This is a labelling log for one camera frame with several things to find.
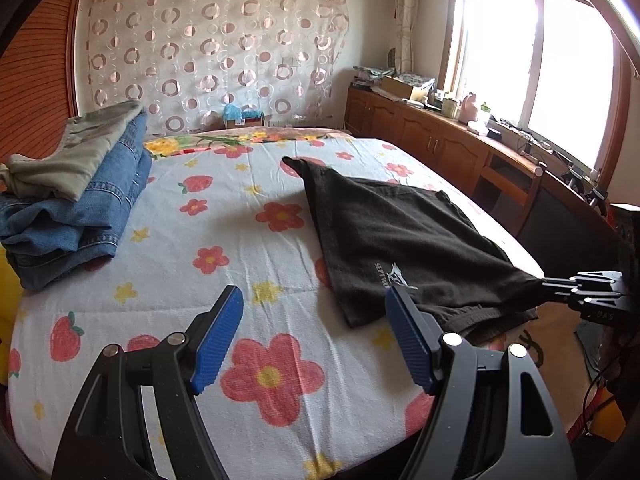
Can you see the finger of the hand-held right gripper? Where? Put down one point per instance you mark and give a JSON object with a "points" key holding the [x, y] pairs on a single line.
{"points": [[590, 297], [575, 280]]}

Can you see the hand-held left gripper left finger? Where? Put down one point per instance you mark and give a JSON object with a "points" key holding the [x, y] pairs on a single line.
{"points": [[220, 335]]}

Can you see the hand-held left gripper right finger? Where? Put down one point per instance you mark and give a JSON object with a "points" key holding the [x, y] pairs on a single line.
{"points": [[407, 340]]}

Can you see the black pants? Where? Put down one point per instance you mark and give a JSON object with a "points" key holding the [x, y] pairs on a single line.
{"points": [[400, 230]]}

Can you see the olive green pants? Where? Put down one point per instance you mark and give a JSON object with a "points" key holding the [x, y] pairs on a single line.
{"points": [[85, 155]]}

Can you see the floral bed sheet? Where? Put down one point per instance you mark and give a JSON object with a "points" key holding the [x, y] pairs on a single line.
{"points": [[240, 245]]}

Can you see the wooden chair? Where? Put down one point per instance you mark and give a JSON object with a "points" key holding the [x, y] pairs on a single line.
{"points": [[505, 185]]}

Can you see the blue denim jeans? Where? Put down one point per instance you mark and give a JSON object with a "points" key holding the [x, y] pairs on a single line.
{"points": [[100, 200]]}

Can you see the dark denim jeans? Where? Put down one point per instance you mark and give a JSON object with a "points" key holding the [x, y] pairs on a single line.
{"points": [[45, 272]]}

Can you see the pink figurine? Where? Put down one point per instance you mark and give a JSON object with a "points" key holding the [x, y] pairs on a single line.
{"points": [[470, 107]]}

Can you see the long wooden cabinet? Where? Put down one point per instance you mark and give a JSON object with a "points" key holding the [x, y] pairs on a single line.
{"points": [[425, 132]]}

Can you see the yellow cloth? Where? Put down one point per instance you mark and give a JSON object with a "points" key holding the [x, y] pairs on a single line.
{"points": [[7, 310]]}

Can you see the small printed box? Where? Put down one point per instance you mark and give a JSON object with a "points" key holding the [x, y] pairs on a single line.
{"points": [[250, 121]]}

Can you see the window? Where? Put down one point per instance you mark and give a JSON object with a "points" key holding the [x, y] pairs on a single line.
{"points": [[535, 60]]}

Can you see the blue plastic bag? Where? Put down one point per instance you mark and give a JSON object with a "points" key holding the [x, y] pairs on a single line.
{"points": [[237, 111]]}

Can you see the cardboard box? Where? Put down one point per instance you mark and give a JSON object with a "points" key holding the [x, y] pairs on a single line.
{"points": [[402, 87]]}

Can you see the circle patterned curtain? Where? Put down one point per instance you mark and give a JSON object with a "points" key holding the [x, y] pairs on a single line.
{"points": [[200, 35]]}

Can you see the beige window curtain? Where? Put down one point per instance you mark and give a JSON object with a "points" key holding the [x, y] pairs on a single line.
{"points": [[405, 10]]}

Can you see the wooden slatted panel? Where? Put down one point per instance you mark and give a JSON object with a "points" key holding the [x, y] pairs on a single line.
{"points": [[40, 70]]}

